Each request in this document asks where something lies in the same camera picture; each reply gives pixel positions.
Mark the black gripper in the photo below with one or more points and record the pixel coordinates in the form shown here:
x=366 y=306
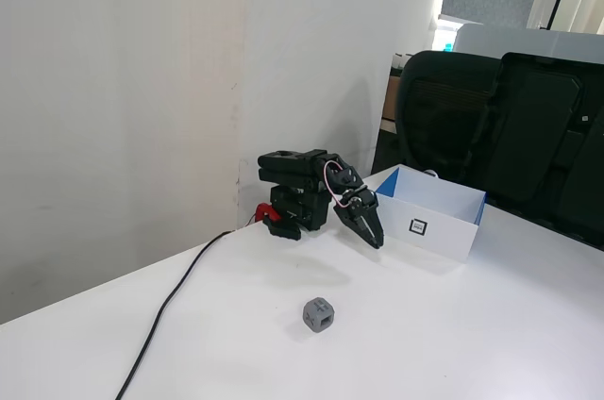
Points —
x=360 y=212

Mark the gray block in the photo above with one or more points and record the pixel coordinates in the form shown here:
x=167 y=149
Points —
x=317 y=317

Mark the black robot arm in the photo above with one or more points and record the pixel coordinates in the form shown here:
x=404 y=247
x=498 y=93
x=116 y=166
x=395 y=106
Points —
x=288 y=169

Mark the blue and white cardboard box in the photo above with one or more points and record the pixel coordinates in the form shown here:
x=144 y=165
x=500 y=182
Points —
x=434 y=230

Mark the brown cardboard box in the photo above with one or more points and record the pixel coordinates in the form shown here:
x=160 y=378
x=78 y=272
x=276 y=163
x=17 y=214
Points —
x=390 y=98

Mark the red table clamp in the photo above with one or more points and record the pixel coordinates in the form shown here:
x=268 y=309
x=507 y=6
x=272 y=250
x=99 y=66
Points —
x=264 y=211

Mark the black mesh office chair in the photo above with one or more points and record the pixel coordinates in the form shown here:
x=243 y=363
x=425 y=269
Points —
x=439 y=103

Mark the black plastic-backed office chair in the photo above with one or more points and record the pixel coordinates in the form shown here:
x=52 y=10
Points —
x=538 y=136

